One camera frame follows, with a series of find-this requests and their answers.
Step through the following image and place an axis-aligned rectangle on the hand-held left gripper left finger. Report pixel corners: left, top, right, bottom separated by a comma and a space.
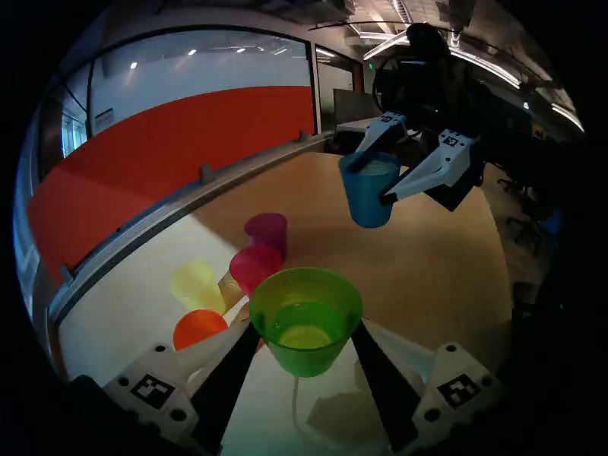
103, 317, 263, 456

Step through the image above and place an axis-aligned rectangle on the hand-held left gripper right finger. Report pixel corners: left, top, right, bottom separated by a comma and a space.
350, 318, 505, 456

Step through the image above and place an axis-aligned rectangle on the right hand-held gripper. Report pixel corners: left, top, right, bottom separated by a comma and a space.
353, 22, 490, 213

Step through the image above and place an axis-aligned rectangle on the blue plastic cup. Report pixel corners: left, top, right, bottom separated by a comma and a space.
338, 151, 404, 230

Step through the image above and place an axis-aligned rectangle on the green plastic cup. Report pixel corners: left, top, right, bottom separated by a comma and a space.
249, 267, 364, 378

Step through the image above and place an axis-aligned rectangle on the orange plastic cup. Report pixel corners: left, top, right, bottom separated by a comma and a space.
173, 309, 230, 352

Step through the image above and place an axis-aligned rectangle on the yellow plastic cup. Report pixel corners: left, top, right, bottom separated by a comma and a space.
170, 260, 227, 315

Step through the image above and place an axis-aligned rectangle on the pink plastic cup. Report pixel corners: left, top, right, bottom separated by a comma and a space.
229, 245, 285, 299

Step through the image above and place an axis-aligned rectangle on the purple plastic cup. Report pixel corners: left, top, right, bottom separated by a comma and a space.
244, 212, 289, 260

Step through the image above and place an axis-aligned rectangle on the red desk screen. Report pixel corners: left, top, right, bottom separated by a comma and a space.
26, 85, 336, 326

